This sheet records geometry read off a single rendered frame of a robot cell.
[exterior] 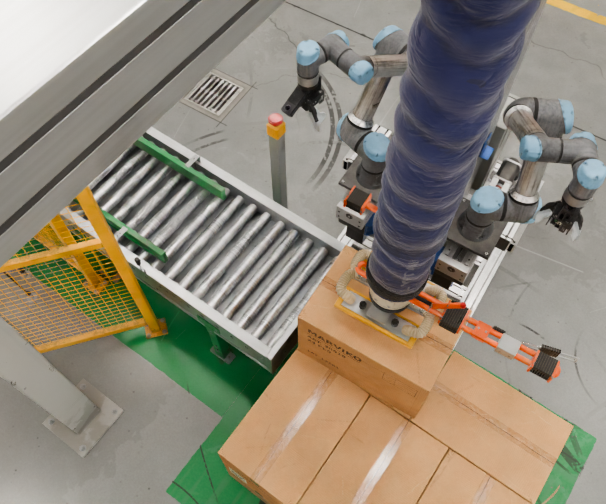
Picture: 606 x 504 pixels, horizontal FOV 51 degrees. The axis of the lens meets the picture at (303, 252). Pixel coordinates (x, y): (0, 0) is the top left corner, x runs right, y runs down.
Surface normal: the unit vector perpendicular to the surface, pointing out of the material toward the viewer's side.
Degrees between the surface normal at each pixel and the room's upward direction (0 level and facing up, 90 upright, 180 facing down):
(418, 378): 0
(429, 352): 0
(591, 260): 0
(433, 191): 80
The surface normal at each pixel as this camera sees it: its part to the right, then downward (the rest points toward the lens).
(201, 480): 0.00, -0.48
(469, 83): -0.05, 0.77
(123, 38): 0.81, 0.51
